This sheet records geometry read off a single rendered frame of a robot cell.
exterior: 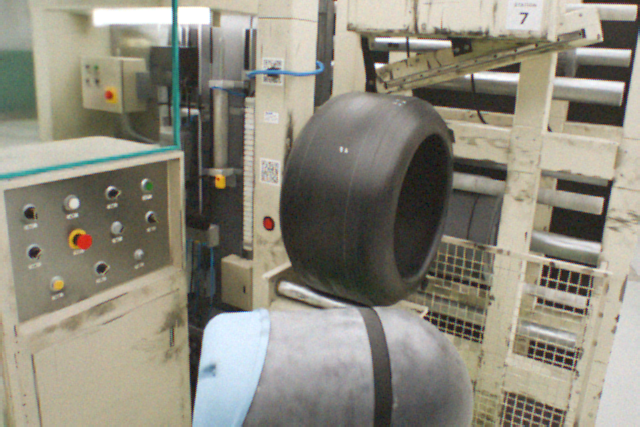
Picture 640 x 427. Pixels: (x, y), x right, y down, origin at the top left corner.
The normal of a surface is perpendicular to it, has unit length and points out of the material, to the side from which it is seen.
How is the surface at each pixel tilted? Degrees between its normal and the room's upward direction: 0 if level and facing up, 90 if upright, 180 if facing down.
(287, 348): 35
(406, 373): 54
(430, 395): 75
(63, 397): 90
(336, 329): 16
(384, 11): 90
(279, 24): 90
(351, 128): 41
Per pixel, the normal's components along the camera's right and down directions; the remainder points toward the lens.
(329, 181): -0.46, -0.16
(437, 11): -0.50, 0.19
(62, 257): 0.86, 0.18
